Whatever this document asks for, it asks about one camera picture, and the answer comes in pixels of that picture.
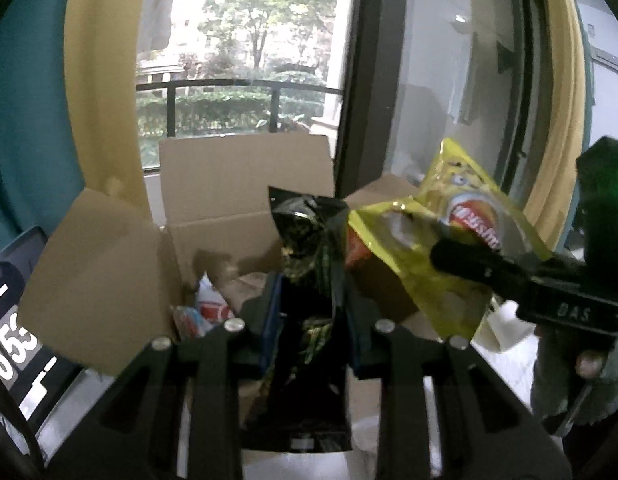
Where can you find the large yellow snack bag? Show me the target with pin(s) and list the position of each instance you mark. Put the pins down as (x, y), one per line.
(414, 260)

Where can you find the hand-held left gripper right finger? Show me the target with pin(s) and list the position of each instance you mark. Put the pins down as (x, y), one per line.
(364, 345)

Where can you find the teal curtain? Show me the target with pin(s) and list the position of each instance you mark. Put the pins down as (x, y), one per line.
(24, 110)

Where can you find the brown cardboard box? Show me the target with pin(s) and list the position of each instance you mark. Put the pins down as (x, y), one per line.
(104, 270)

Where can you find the white textured tablecloth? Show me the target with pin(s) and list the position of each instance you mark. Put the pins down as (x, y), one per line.
(79, 405)

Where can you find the black balcony railing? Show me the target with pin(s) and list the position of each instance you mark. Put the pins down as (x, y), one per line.
(229, 84)

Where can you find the black window frame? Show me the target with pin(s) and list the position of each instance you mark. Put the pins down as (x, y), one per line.
(369, 85)

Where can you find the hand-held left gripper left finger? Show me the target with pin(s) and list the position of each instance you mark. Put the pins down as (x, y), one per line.
(270, 330)

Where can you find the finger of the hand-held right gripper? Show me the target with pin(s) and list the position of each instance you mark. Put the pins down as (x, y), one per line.
(479, 267)

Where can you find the pale pink snack packet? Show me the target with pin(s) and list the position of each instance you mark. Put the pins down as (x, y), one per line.
(189, 322)

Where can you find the tablet with clock display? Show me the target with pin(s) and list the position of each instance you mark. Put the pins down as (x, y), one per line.
(19, 350)

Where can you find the person's right hand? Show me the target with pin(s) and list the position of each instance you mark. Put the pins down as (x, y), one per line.
(590, 363)

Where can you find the person's right forearm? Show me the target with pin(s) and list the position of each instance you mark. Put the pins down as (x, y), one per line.
(554, 380)

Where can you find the white red snack packet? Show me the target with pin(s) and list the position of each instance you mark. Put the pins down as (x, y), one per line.
(211, 300)

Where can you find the black yellow snack bag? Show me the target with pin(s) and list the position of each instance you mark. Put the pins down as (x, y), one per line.
(309, 240)

